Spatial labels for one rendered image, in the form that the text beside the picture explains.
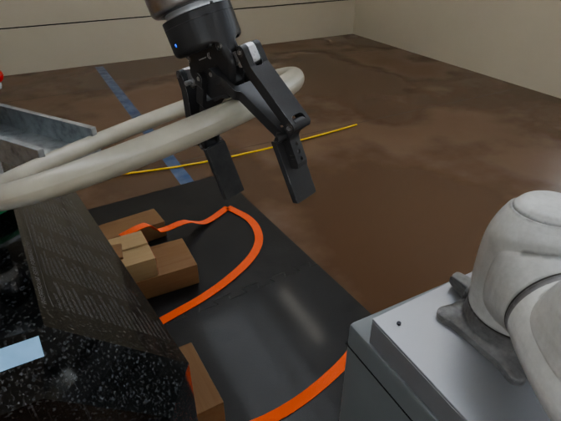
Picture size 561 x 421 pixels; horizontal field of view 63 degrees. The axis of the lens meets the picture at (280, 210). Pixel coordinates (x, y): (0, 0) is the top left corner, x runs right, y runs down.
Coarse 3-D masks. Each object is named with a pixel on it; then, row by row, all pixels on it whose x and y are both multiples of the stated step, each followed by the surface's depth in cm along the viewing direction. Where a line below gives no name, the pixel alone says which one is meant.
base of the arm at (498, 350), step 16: (464, 288) 88; (464, 304) 84; (448, 320) 83; (464, 320) 82; (480, 320) 78; (464, 336) 81; (480, 336) 79; (496, 336) 76; (480, 352) 79; (496, 352) 77; (512, 352) 76; (512, 368) 74
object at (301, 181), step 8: (272, 144) 47; (280, 144) 47; (280, 152) 47; (280, 160) 47; (288, 160) 47; (280, 168) 48; (288, 168) 47; (304, 168) 49; (288, 176) 47; (296, 176) 48; (304, 176) 49; (288, 184) 48; (296, 184) 48; (304, 184) 49; (312, 184) 50; (296, 192) 48; (304, 192) 49; (312, 192) 50; (296, 200) 48
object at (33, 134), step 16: (0, 112) 98; (16, 112) 95; (32, 112) 93; (0, 128) 98; (16, 128) 98; (32, 128) 95; (48, 128) 92; (64, 128) 89; (80, 128) 86; (0, 144) 82; (16, 144) 79; (32, 144) 90; (48, 144) 90; (64, 144) 90; (0, 160) 85; (16, 160) 82
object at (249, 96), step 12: (216, 72) 47; (228, 84) 47; (240, 84) 47; (252, 84) 48; (240, 96) 47; (252, 96) 47; (252, 108) 47; (264, 108) 46; (264, 120) 46; (276, 120) 46; (276, 132) 46; (276, 144) 45
